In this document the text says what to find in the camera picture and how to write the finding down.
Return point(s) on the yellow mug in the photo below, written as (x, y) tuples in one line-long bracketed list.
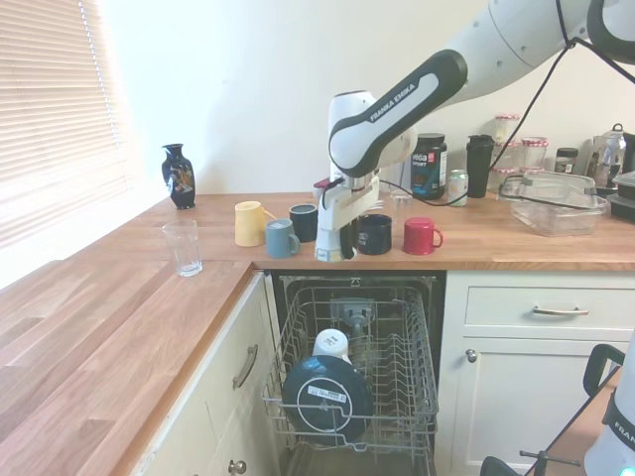
[(248, 223)]

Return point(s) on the stainless steel dishwasher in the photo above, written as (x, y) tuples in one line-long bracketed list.
[(440, 322)]

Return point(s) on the metal cabinet knob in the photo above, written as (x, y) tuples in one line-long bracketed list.
[(471, 354), (237, 467)]

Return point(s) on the silver coffee pot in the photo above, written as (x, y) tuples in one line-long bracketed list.
[(612, 154)]

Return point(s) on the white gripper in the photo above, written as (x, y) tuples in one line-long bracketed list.
[(347, 205)]

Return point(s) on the black shaker bottle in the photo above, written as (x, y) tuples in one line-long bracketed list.
[(480, 166)]

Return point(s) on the dark blue plate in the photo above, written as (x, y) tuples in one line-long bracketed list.
[(322, 396)]

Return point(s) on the dark blue painted vase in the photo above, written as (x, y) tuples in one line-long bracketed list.
[(178, 176)]

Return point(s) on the grey plastic spray hub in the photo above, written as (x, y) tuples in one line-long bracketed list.
[(352, 312)]

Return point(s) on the grey blue mug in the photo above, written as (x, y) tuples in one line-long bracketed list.
[(279, 240)]

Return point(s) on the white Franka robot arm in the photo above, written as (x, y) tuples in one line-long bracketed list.
[(511, 39)]

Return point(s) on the tall white printed mug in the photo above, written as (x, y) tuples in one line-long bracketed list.
[(331, 344)]

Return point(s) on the black meal prep container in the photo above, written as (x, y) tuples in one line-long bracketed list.
[(622, 203)]

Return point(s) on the glass jar red lid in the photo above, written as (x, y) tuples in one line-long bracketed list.
[(505, 178), (535, 154), (507, 129)]

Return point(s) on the clear plastic food container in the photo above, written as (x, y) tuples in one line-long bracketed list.
[(555, 223)]

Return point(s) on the red mug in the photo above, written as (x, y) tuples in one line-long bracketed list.
[(419, 237)]

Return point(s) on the clear lid with grey clips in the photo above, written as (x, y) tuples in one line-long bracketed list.
[(546, 191)]

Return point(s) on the jar with black lid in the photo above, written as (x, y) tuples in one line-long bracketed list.
[(567, 161)]

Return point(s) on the beige window blind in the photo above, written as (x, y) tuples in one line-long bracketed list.
[(49, 124)]

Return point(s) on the white cabinet with drawers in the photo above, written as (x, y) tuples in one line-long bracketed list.
[(213, 396)]

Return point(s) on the navy ceramic mug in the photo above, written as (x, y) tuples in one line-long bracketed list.
[(302, 223)]

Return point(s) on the green white drink can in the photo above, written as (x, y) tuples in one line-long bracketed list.
[(458, 188)]

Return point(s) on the black protein powder tub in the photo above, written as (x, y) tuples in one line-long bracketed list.
[(429, 168)]

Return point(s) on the black enamel mug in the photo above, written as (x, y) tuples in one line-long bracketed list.
[(374, 235)]

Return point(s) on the clear glass tumbler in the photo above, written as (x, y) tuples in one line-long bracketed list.
[(182, 248), (401, 203)]

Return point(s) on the white cabinet with drawer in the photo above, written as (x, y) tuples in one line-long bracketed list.
[(521, 396)]

